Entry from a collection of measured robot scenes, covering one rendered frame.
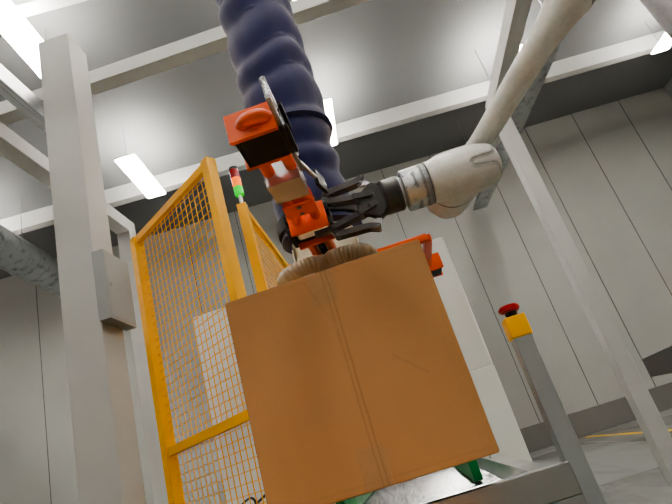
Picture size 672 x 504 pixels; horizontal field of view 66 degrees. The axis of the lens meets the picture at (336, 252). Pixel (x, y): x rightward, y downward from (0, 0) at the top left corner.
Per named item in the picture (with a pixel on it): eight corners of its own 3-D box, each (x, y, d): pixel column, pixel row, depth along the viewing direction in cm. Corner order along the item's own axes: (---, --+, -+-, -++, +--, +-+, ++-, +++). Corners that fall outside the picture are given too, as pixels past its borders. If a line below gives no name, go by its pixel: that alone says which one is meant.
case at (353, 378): (332, 492, 142) (296, 353, 157) (473, 449, 140) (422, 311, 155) (270, 523, 87) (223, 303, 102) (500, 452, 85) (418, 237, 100)
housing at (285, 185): (276, 206, 94) (270, 185, 95) (311, 194, 93) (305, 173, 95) (264, 189, 87) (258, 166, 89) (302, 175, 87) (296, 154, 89)
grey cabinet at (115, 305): (126, 331, 218) (117, 267, 229) (138, 327, 218) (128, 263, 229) (98, 321, 199) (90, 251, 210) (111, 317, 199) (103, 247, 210)
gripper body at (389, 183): (394, 166, 107) (351, 180, 108) (408, 201, 104) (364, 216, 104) (396, 183, 114) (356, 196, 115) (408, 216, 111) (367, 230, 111)
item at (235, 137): (248, 172, 82) (241, 146, 84) (292, 157, 82) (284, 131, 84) (229, 144, 74) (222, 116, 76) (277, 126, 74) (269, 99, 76)
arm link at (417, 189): (435, 192, 103) (407, 201, 103) (434, 211, 111) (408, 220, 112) (420, 154, 106) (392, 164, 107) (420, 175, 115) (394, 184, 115)
